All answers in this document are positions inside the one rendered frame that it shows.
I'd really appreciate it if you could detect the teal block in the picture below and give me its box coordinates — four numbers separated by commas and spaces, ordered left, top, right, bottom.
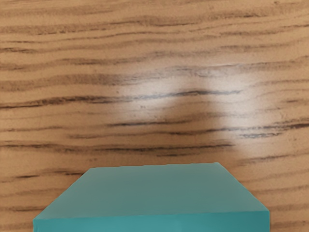
32, 162, 270, 232

